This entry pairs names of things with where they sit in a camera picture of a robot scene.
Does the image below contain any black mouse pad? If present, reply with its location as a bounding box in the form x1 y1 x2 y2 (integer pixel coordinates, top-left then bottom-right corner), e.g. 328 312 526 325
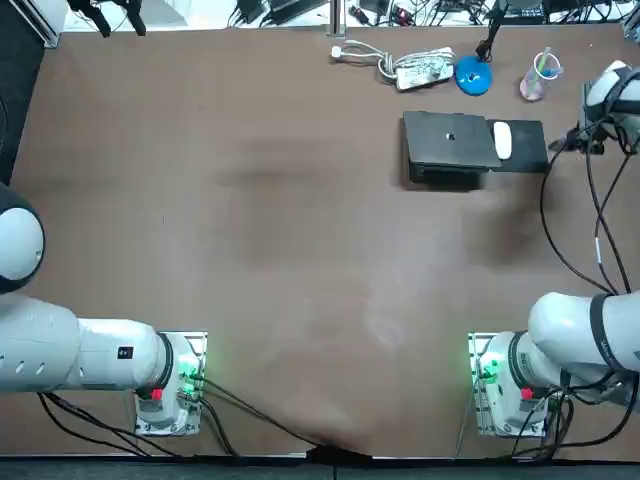
484 118 550 175

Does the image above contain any white computer mouse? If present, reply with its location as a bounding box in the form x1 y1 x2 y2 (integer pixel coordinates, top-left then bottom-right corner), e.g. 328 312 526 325
493 121 513 160

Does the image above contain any white power strip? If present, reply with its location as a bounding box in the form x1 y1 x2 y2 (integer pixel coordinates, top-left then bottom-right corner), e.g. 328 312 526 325
394 47 457 92

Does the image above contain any black left base cable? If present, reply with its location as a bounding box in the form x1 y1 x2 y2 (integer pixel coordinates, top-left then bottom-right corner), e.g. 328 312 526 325
197 377 371 459

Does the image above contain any pink pen cup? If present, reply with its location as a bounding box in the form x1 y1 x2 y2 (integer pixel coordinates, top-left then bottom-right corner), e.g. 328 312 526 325
519 49 564 103

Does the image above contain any aluminium frame post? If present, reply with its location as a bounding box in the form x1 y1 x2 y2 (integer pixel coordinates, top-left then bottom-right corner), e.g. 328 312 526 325
325 0 349 37
27 0 67 50

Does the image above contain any black base cable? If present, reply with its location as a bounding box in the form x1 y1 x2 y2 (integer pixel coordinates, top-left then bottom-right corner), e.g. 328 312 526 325
509 394 640 459
197 377 371 459

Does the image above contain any black labelled power adapter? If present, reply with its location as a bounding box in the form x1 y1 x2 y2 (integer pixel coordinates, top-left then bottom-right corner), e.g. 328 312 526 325
502 0 549 16

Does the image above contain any black power brick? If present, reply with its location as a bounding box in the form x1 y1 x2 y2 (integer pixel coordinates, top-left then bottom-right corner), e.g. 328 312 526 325
234 0 271 24

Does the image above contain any grey laptop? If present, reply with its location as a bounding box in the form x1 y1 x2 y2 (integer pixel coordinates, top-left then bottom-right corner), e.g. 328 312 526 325
402 109 501 186

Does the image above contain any black cable with white tag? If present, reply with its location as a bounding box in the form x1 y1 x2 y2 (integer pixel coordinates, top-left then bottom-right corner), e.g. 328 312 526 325
584 144 632 296

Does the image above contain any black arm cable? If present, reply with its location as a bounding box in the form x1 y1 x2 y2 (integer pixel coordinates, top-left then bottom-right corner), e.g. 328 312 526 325
540 149 616 296

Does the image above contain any white side bench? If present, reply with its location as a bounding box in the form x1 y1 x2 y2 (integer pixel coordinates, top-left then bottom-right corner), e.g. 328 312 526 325
64 0 640 29

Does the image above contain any blue desk lamp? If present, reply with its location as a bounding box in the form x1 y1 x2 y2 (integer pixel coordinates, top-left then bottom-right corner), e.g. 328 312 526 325
454 0 506 96

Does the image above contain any green pen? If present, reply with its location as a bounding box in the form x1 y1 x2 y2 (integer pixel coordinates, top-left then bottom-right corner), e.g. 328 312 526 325
530 45 552 86

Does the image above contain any white cable with plug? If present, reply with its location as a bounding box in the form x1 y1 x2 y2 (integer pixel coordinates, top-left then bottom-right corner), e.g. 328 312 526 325
329 42 401 81

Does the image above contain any black right base cable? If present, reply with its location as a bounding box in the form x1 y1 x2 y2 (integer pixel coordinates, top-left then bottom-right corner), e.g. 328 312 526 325
509 394 640 459

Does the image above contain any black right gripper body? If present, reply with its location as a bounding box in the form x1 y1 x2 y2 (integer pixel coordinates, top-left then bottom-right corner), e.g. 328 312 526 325
574 119 610 154

